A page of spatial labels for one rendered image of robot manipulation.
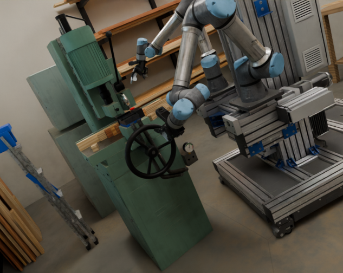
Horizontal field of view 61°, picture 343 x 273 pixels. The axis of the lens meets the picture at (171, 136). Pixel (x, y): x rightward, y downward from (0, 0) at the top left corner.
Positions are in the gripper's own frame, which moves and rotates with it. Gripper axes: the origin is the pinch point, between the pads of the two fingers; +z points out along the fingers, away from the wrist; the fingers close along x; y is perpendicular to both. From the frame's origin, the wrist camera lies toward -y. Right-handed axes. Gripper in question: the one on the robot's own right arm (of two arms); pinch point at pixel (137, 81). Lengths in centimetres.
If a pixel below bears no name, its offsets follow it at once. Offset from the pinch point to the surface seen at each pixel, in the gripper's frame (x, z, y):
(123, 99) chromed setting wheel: -44, -14, 34
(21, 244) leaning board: -111, 126, -11
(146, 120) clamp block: -57, -21, 66
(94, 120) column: -60, 1, 24
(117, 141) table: -69, -8, 58
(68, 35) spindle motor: -71, -54, 19
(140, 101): 86, 87, -78
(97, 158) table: -82, -1, 57
